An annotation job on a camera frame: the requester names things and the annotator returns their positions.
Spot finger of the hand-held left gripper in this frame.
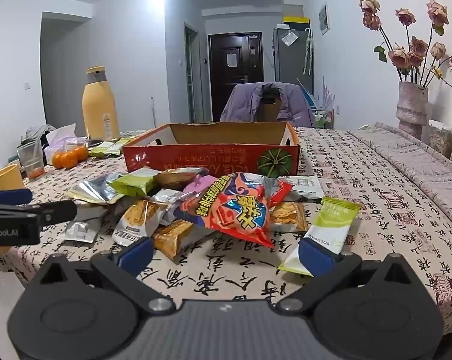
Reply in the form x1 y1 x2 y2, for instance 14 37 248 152
38 200 79 230
0 188 34 205

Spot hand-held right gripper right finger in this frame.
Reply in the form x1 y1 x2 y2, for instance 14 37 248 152
276 238 423 314

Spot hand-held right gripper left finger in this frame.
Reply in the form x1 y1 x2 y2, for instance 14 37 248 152
29 236 176 313

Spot white orange cracker packet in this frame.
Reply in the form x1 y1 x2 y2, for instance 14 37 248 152
111 199 171 249

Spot green white snack packet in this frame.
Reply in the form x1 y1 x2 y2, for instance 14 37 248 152
89 141 116 158
277 196 362 277
106 137 135 155

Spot silver gold snack packet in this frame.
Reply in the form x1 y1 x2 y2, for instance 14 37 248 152
64 173 124 205

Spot white silver snack packet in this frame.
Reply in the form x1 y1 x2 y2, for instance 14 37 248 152
285 174 326 204

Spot red puffed snack bag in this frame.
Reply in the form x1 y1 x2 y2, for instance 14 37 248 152
173 171 295 249

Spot pink snack bag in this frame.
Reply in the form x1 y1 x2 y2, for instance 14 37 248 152
189 175 219 196

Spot red orange cardboard box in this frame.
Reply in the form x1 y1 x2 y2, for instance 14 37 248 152
122 122 300 178

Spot yellow cup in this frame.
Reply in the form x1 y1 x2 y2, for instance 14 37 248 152
0 163 26 192

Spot small silver packet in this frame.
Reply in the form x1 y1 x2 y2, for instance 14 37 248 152
64 217 107 244

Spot clear plastic cup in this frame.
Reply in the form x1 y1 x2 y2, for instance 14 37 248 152
17 142 46 179

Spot crumpled silver packet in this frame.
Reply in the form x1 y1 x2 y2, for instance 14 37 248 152
147 188 186 226

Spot dark cloth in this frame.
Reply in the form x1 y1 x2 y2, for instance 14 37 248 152
21 124 58 149

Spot lilac plastic bag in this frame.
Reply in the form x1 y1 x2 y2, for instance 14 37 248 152
45 122 89 151

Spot brown gold snack packet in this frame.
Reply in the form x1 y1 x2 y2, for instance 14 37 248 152
154 167 209 193

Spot yellow thermos bottle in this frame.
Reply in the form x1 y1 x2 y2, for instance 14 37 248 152
82 66 121 140

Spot wooden chair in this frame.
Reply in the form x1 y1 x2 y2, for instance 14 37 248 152
256 95 281 123

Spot purple padded jacket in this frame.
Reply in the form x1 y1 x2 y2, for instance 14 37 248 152
219 81 315 128

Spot glass jar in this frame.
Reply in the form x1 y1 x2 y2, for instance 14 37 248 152
428 119 452 158

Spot pink ceramic vase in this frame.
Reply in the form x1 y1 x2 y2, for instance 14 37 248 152
394 81 429 142

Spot side room door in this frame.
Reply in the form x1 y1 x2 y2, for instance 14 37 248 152
184 22 200 125

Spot dark entrance door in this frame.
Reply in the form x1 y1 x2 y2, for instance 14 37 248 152
207 32 265 122

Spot grey refrigerator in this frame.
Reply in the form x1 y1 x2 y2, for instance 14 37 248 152
273 26 315 95

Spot folded umbrella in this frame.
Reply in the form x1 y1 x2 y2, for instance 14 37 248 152
303 28 314 76

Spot dried pink roses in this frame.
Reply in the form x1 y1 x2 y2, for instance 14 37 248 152
359 0 452 85

